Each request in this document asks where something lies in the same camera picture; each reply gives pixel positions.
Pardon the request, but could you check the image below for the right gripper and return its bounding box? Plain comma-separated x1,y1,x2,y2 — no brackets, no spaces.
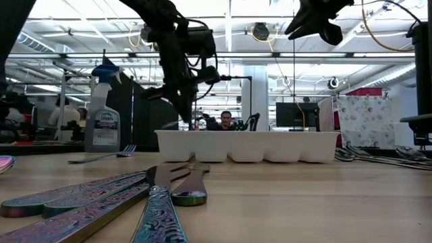
284,0,355,47

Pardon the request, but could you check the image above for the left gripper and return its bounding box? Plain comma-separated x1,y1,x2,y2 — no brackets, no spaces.
140,18,222,124

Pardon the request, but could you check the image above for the iridescent blue fork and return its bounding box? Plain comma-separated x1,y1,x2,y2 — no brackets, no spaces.
67,144,138,165

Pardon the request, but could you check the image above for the white cutlery organizer tray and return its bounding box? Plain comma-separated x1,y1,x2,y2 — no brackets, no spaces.
154,130,341,164

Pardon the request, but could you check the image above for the silver cutlery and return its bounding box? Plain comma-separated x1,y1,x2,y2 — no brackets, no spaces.
346,144,432,167

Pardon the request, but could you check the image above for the small iridescent spoon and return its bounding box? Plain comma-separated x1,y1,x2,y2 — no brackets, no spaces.
0,155,16,176

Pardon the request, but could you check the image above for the black curtain partition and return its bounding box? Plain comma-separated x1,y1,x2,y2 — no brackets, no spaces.
103,57,180,152

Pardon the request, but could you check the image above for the person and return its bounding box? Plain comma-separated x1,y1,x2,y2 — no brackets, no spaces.
215,110,237,132
76,107,88,131
48,96,81,142

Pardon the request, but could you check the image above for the Dawn spray bottle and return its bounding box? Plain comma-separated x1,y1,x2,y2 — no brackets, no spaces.
84,63,123,153

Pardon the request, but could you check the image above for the white building column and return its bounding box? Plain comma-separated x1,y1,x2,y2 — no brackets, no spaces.
240,65,270,132

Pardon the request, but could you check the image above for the black background monitor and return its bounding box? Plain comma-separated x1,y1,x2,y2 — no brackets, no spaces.
275,102,320,132

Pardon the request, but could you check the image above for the white hanging cloth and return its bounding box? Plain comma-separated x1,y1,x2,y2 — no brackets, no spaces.
318,97,339,148

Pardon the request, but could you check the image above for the floral hanging cloth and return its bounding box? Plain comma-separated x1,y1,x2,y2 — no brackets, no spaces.
336,95,396,150

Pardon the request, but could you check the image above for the gray metal stand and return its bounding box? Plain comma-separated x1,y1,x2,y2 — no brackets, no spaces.
52,60,92,142

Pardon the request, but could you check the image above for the black side shelf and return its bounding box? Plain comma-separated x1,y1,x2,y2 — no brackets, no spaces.
400,113,432,146

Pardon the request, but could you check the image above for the yellow looped cable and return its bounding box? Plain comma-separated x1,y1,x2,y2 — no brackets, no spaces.
360,0,416,53

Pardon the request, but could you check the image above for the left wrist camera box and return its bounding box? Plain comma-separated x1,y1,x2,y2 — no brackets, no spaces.
187,28,217,57

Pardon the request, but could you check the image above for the black background frame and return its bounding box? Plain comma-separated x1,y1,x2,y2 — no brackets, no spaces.
219,74,253,132

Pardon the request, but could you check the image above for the yellow hanging cable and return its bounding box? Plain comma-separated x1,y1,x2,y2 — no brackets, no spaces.
249,25,306,131

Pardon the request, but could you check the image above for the black upright post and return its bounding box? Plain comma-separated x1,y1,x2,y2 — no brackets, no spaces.
412,20,432,116

